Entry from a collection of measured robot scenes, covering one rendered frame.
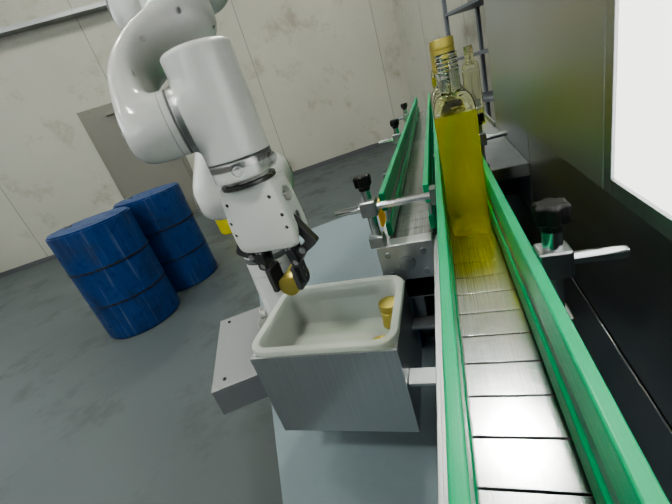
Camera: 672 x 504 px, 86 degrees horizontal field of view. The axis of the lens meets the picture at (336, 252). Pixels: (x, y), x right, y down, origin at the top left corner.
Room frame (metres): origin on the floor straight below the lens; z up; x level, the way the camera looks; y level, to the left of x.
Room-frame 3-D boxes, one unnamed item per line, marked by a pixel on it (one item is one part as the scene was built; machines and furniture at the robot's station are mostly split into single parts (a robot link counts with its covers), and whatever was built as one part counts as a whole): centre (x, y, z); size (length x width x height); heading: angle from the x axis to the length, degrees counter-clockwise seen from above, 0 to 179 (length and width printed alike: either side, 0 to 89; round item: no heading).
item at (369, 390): (0.47, 0.01, 0.92); 0.27 x 0.17 x 0.15; 69
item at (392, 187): (1.40, -0.41, 1.10); 1.75 x 0.01 x 0.08; 159
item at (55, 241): (3.26, 1.68, 0.48); 1.30 x 0.79 x 0.95; 173
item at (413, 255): (0.55, -0.11, 1.02); 0.09 x 0.04 x 0.07; 69
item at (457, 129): (0.52, -0.22, 1.16); 0.06 x 0.06 x 0.21; 70
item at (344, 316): (0.48, 0.04, 0.97); 0.22 x 0.17 x 0.09; 69
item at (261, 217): (0.49, 0.08, 1.19); 0.10 x 0.07 x 0.11; 65
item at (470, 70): (1.33, -0.64, 1.18); 0.06 x 0.06 x 0.26; 64
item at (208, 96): (0.49, 0.09, 1.34); 0.09 x 0.08 x 0.13; 100
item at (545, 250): (0.26, -0.20, 1.11); 0.07 x 0.04 x 0.13; 69
